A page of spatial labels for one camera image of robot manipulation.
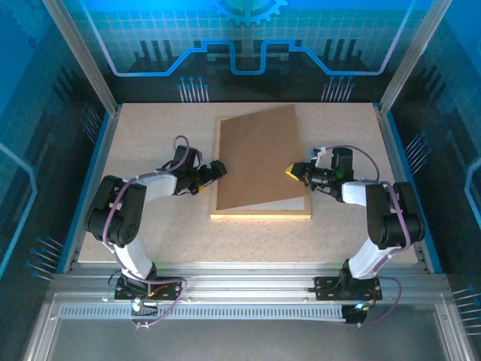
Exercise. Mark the blue edged aluminium side rail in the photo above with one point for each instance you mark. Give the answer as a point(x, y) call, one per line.
point(103, 150)
point(391, 146)

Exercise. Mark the grey metal shelf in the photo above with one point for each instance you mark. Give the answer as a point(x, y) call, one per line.
point(240, 342)

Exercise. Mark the light wooden picture frame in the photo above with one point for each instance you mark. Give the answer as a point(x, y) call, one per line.
point(259, 215)

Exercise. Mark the aluminium enclosure post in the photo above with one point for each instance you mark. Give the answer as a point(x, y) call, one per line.
point(409, 64)
point(82, 56)

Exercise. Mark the brown backing board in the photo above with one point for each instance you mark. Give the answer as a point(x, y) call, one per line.
point(259, 158)

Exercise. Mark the black control box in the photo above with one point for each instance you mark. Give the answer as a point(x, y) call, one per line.
point(355, 314)

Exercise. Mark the aluminium mounting rail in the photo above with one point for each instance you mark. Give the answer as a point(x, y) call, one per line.
point(244, 280)

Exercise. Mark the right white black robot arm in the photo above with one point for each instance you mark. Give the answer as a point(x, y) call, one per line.
point(353, 192)

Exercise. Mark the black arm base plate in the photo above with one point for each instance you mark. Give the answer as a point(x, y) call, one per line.
point(169, 287)
point(325, 287)

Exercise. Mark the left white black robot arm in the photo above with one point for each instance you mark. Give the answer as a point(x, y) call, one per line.
point(158, 186)

